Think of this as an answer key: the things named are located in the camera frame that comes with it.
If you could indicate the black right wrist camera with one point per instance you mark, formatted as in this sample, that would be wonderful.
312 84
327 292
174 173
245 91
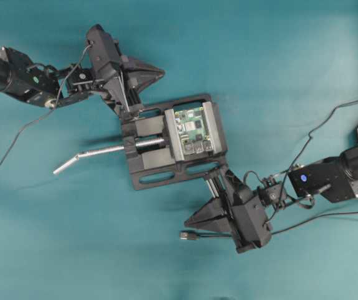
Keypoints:
250 217

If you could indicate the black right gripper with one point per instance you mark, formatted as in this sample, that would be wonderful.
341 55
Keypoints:
216 215

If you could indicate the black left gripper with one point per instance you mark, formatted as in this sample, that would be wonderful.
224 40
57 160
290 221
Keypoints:
121 91

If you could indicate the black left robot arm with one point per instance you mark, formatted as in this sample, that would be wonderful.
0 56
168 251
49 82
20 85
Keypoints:
44 85

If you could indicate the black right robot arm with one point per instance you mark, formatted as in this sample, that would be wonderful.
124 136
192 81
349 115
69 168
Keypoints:
335 178

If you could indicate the black USB cable plug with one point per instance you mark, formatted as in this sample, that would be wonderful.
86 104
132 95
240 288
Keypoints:
193 236

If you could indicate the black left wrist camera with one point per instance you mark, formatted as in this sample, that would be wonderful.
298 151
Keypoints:
102 48

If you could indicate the black bench vise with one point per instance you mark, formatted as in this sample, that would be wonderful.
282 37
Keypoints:
165 163

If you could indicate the green PCB board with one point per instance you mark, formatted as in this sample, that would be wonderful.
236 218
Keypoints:
193 131

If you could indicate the silver vise screw handle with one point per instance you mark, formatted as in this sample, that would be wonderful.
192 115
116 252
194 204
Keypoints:
105 150

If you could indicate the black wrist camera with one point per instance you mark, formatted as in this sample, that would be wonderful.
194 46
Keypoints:
250 217
102 48

